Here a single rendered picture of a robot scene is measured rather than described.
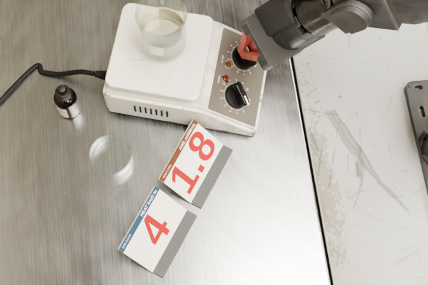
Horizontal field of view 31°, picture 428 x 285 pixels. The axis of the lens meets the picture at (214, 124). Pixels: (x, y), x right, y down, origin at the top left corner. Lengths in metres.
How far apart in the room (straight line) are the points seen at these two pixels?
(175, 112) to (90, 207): 0.16
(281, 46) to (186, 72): 0.13
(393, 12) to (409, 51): 0.34
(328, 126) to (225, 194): 0.17
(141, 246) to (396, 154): 0.36
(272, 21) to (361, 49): 0.23
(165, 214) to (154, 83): 0.16
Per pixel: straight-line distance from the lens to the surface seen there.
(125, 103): 1.00
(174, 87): 0.96
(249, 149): 1.03
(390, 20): 0.80
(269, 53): 0.92
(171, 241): 0.99
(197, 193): 1.00
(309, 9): 0.87
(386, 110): 1.08
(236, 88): 0.99
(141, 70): 0.97
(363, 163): 1.04
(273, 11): 0.90
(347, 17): 0.80
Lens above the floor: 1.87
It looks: 69 degrees down
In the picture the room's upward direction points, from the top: 4 degrees clockwise
